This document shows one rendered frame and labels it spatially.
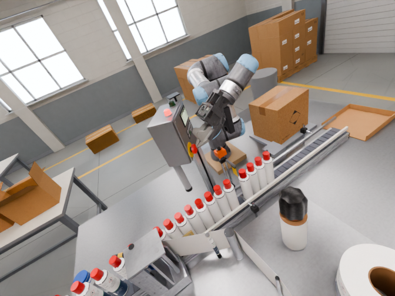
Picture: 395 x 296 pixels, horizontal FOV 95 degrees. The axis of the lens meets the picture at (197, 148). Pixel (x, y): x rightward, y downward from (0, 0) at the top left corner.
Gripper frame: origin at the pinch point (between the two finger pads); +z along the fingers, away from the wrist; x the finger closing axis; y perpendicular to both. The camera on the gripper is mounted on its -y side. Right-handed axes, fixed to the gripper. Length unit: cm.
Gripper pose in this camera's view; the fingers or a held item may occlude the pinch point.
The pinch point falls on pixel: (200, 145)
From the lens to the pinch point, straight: 68.1
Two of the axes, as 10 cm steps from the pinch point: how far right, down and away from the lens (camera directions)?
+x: 4.6, 3.8, -8.0
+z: -5.5, 8.3, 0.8
